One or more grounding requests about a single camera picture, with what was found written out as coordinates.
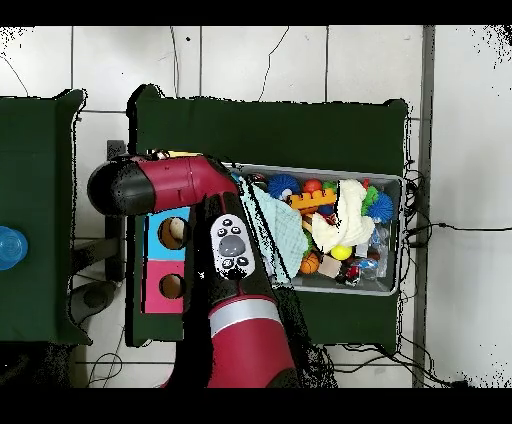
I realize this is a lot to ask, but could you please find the blue spiky rubber ball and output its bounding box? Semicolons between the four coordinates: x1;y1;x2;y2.
365;191;396;224
266;173;302;201

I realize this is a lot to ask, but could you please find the green spiky rubber ball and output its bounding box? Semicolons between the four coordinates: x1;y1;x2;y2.
361;185;379;215

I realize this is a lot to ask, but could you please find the mini basketball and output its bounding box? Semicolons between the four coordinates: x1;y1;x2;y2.
298;251;321;276

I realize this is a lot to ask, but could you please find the dark green tablecloth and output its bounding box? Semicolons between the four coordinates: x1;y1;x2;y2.
0;88;92;347
125;83;410;348

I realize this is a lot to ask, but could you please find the crushed red soda can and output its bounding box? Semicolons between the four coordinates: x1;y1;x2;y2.
339;263;363;287

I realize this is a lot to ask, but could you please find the mint waffle cloth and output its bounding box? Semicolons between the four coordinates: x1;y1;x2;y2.
239;177;310;285

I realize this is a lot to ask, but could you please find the grey rounded stand base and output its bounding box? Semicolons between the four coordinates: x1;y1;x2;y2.
69;279;119;325

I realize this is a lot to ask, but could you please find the black cable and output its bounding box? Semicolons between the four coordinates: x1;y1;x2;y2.
402;221;512;249

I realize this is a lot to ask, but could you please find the orange toy building brick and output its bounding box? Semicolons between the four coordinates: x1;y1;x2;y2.
288;188;337;213

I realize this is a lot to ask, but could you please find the black upright panel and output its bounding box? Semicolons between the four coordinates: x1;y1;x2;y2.
105;139;127;281

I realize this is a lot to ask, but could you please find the shallow metal mesh bin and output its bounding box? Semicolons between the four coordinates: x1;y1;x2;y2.
223;161;403;297

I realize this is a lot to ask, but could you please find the blue plastic cup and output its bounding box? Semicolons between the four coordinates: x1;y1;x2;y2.
0;225;29;271

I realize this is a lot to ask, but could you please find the wooden box with three holes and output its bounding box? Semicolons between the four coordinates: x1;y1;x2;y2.
141;149;203;315

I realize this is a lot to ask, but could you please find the cream waffle cloth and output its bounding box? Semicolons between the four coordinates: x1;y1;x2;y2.
310;178;377;255

